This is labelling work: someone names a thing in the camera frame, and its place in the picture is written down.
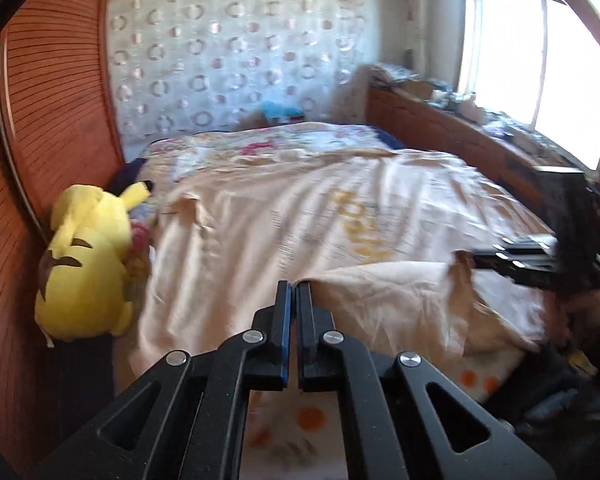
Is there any beige garment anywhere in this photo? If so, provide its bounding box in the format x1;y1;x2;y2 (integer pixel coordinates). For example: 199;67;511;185
126;150;545;374

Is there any person's right forearm sleeve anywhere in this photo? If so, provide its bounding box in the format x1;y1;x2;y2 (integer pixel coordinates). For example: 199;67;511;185
484;330;600;469

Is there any person's right hand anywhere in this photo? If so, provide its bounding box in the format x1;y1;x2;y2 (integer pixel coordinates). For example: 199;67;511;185
543;289;600;346

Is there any wooden sideboard cabinet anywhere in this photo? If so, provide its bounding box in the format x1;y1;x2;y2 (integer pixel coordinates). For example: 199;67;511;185
366;86;578;216

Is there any yellow Pikachu plush toy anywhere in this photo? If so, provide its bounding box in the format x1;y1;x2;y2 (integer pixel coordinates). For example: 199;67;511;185
34;181;152;348

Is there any cardboard box on cabinet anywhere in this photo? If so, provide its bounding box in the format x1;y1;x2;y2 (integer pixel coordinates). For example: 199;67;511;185
400;79;436;101

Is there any floral bed blanket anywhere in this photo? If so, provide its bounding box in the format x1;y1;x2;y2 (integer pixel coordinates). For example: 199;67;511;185
137;122;405;188

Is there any blue toy at headboard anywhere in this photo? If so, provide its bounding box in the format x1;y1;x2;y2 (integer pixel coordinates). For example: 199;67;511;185
260;101;306;126

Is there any wooden wardrobe louvre door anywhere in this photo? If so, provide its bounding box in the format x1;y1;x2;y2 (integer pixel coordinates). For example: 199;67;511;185
0;0;123;477

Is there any white circle pattern curtain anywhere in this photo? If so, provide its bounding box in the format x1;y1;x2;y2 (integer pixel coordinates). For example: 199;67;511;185
107;0;375;146

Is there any window with frame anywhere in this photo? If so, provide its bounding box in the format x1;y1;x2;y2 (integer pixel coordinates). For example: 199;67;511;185
458;0;600;170

